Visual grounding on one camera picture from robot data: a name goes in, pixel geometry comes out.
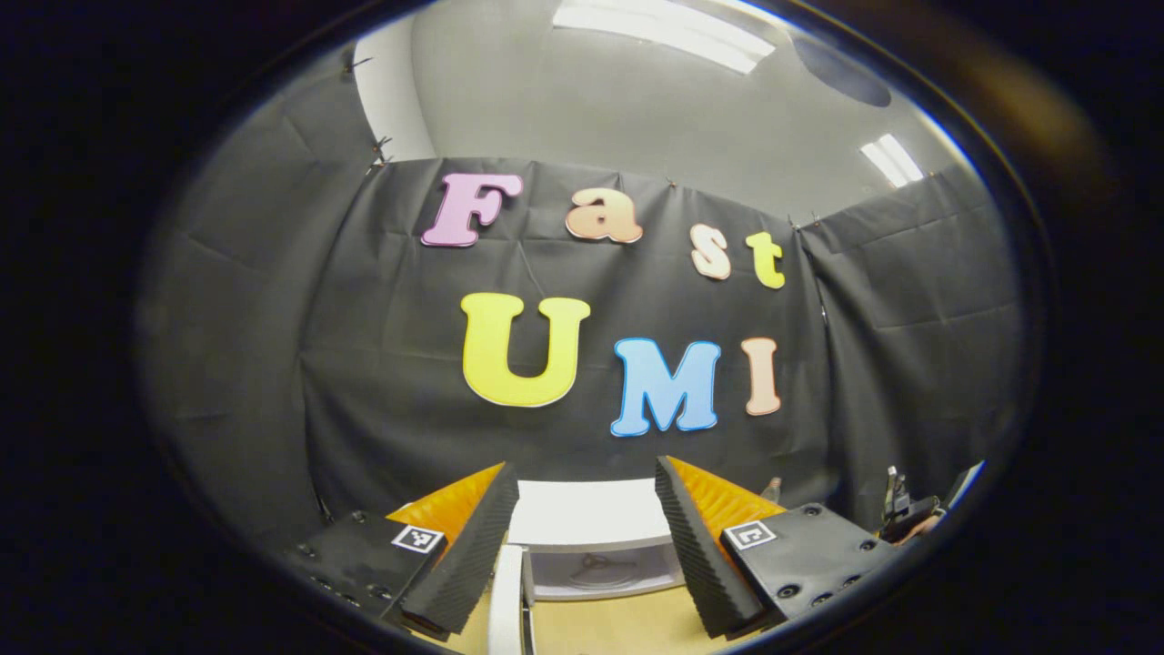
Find small ceiling light panel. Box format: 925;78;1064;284
859;134;924;187

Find black backdrop cloth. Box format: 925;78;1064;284
136;50;1033;556

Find white microwave oven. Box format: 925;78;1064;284
488;479;687;655

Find long ceiling light panel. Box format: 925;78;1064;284
553;0;776;74

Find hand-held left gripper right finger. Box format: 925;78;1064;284
653;455;901;640

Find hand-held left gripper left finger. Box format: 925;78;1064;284
284;461;521;638

